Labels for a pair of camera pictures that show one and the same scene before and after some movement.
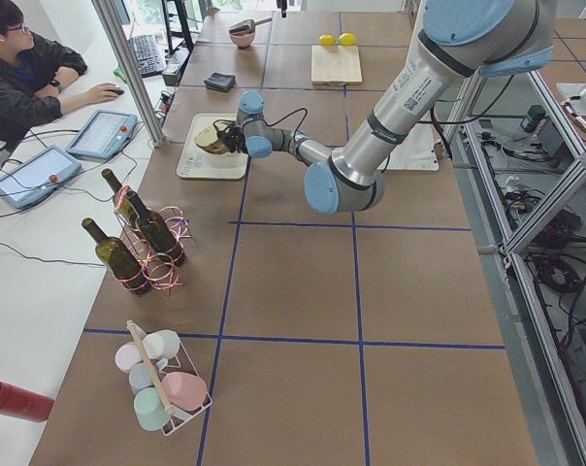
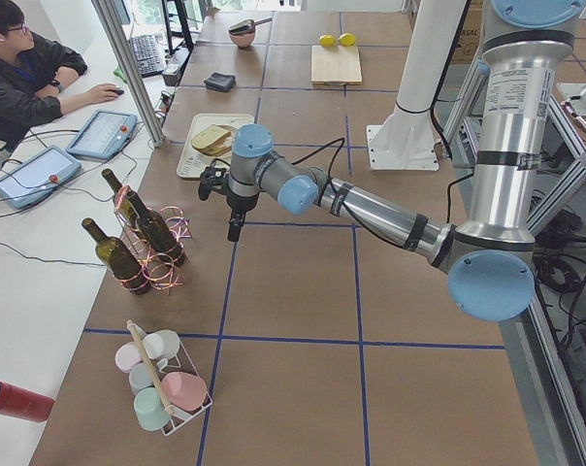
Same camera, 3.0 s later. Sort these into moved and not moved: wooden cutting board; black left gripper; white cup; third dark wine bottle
Moved: black left gripper
Not moved: third dark wine bottle; white cup; wooden cutting board
